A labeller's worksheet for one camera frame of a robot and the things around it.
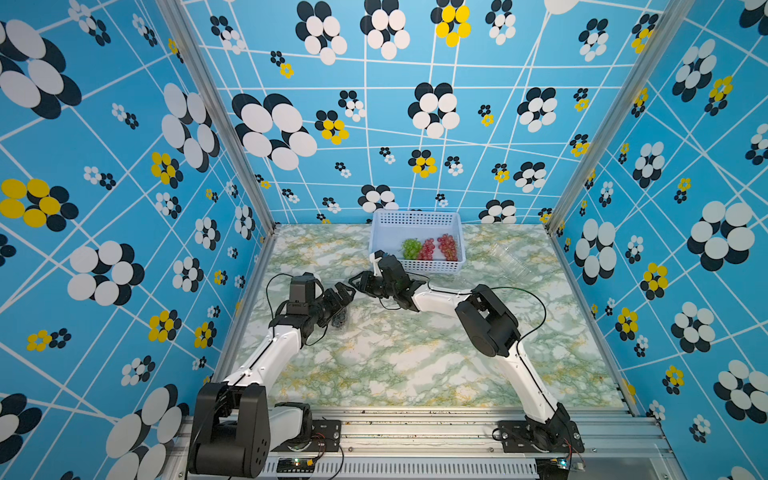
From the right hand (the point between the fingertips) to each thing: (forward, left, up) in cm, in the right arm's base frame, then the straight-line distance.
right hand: (353, 281), depth 96 cm
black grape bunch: (-13, +3, -1) cm, 13 cm away
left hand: (-8, 0, +5) cm, 10 cm away
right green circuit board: (-48, -52, -8) cm, 71 cm away
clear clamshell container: (+13, -55, -7) cm, 57 cm away
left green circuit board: (-48, +11, -9) cm, 50 cm away
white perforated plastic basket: (+21, -24, -4) cm, 32 cm away
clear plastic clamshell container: (-8, +1, -7) cm, 11 cm away
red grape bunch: (+19, -33, -5) cm, 39 cm away
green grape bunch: (+19, -19, -5) cm, 27 cm away
